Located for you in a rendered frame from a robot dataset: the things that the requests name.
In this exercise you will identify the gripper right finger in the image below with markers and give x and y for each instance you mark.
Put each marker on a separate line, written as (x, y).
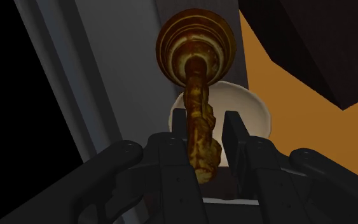
(262, 173)

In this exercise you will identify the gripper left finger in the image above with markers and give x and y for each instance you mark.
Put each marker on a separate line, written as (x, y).
(172, 173)

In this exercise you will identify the golden brown figure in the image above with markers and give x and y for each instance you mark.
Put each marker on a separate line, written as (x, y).
(197, 46)

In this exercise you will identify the white bowl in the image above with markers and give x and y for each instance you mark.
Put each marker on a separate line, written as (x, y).
(243, 104)

